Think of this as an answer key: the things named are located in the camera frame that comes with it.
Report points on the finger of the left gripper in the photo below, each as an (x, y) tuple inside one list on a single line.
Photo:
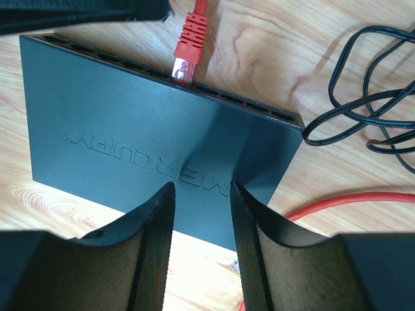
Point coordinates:
[(29, 15)]

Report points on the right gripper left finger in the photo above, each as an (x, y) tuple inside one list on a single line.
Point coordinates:
[(121, 266)]

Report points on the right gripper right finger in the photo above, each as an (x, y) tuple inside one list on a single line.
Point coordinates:
[(284, 266)]

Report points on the black network switch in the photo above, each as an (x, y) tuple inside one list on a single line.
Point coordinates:
[(114, 131)]

